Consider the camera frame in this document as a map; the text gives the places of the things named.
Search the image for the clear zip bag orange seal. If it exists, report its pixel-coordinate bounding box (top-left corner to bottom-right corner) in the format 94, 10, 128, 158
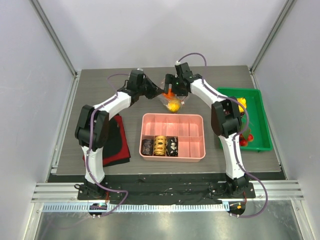
158, 74, 189, 113

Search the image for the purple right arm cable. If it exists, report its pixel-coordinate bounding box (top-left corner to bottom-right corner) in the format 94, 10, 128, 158
175, 52, 269, 219

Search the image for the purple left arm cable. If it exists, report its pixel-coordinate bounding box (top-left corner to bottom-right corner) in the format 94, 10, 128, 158
84, 73, 131, 217

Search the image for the red cloth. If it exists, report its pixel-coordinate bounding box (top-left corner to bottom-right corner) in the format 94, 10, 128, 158
82, 114, 132, 168

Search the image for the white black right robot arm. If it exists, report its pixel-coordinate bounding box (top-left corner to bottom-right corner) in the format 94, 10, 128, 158
164, 61, 249, 198

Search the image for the black white patterned tape roll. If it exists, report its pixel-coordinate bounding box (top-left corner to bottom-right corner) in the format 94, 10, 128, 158
166, 137, 179, 157

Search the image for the orange fake orange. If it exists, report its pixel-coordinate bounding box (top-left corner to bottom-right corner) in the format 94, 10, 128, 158
162, 91, 175, 99

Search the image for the pink divided organizer tray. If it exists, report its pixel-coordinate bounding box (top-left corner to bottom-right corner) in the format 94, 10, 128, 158
139, 113, 206, 163

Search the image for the yellow orange fake fruit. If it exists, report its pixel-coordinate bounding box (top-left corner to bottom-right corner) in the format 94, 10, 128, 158
166, 100, 181, 113

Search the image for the dark patterned tape roll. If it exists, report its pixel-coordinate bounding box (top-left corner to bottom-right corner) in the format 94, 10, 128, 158
141, 138, 154, 156

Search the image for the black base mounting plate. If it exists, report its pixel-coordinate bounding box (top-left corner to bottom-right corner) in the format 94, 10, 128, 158
74, 182, 256, 202

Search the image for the yellow fake lemon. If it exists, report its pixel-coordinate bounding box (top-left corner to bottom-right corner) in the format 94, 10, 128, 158
236, 97, 247, 113

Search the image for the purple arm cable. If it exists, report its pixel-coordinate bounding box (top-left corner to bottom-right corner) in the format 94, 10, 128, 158
84, 73, 131, 217
175, 52, 269, 219

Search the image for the green plastic bin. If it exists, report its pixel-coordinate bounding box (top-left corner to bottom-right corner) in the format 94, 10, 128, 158
217, 87, 273, 152

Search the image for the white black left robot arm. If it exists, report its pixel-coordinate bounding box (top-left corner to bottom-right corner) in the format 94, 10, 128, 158
74, 68, 164, 200

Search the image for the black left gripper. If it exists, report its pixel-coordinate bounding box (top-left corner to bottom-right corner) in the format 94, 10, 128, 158
138, 76, 165, 101

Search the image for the gold patterned tape roll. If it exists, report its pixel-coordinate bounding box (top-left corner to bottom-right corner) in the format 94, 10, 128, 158
153, 135, 167, 157

